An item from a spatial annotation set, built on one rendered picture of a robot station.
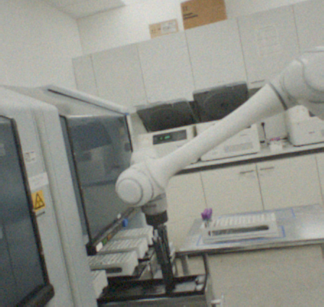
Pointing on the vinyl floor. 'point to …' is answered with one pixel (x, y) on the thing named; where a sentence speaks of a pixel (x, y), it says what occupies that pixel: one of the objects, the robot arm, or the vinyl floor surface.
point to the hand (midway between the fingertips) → (166, 270)
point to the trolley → (295, 215)
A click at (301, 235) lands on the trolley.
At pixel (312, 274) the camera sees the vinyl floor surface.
